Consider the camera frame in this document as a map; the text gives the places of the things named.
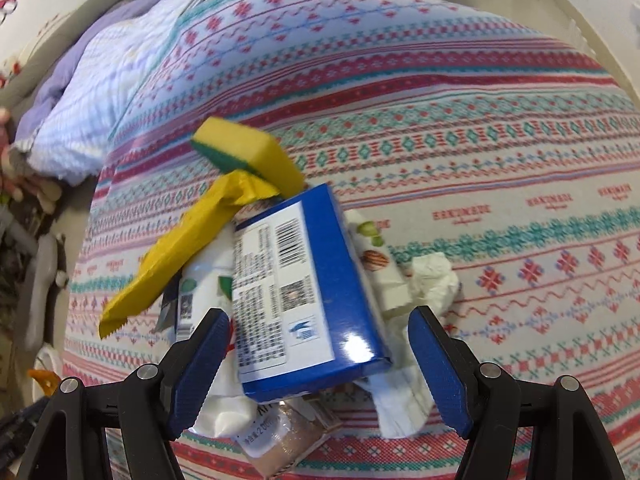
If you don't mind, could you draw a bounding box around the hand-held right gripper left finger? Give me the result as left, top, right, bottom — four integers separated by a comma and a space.
20, 307, 231, 480

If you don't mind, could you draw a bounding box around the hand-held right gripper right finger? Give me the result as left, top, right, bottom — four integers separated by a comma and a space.
407, 305, 628, 480

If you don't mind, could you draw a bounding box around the blue cardboard box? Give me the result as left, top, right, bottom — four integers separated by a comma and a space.
232, 183, 393, 403

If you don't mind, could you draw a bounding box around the white plastic drink bottle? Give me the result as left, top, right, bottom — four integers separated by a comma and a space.
175, 225, 258, 441

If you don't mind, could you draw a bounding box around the white plastic basin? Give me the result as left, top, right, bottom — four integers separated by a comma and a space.
32, 345, 63, 396

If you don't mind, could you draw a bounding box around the yellow green sponge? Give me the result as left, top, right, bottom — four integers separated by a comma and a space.
190, 117, 307, 196

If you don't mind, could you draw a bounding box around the white paper wrapper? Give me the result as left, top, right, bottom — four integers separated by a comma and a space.
355, 320, 436, 438

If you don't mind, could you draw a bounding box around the brown clear sachet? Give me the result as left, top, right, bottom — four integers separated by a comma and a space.
232, 395, 343, 478

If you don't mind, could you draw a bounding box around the crumpled white tissue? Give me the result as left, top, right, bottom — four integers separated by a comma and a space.
400, 252, 461, 321

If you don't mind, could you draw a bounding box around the yellow foil wrapper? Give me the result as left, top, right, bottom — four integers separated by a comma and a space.
98, 170, 281, 339

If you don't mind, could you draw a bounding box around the white nut-print wrapper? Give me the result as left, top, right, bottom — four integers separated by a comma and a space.
345, 209, 416, 321

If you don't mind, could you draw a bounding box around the orange plastic piece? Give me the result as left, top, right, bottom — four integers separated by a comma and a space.
27, 369, 53, 396

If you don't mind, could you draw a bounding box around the pile of stuffed toys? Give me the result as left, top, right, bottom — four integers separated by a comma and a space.
0, 107, 63, 211

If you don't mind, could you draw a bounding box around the patterned bed sheet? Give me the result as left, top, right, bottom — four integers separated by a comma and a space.
62, 0, 640, 480

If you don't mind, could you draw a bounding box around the blue checked quilt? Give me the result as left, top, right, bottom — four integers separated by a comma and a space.
10, 0, 251, 183

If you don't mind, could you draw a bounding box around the purple blanket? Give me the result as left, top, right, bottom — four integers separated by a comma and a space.
15, 0, 176, 146

